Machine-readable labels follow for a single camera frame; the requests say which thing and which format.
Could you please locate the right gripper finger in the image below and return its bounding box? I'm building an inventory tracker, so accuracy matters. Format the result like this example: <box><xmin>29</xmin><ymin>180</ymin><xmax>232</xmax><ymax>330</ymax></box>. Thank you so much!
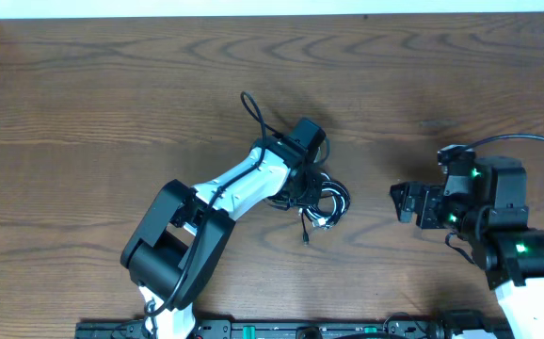
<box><xmin>391</xmin><ymin>190</ymin><xmax>409</xmax><ymax>223</ymax></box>
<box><xmin>390</xmin><ymin>182</ymin><xmax>410</xmax><ymax>201</ymax></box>

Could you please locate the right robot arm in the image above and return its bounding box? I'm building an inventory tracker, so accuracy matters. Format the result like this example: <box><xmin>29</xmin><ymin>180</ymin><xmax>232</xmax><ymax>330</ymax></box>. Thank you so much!
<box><xmin>390</xmin><ymin>153</ymin><xmax>544</xmax><ymax>338</ymax></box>

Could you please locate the white usb cable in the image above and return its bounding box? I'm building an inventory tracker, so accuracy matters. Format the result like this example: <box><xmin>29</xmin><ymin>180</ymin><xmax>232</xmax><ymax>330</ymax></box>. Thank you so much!
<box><xmin>299</xmin><ymin>178</ymin><xmax>348</xmax><ymax>231</ymax></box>

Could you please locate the black usb cable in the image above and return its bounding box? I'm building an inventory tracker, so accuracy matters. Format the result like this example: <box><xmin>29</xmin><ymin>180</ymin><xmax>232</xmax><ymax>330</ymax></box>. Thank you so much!
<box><xmin>266</xmin><ymin>171</ymin><xmax>351</xmax><ymax>246</ymax></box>

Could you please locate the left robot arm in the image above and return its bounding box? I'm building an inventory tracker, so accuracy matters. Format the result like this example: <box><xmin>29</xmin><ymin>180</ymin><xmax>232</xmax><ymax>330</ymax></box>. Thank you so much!
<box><xmin>120</xmin><ymin>119</ymin><xmax>327</xmax><ymax>338</ymax></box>

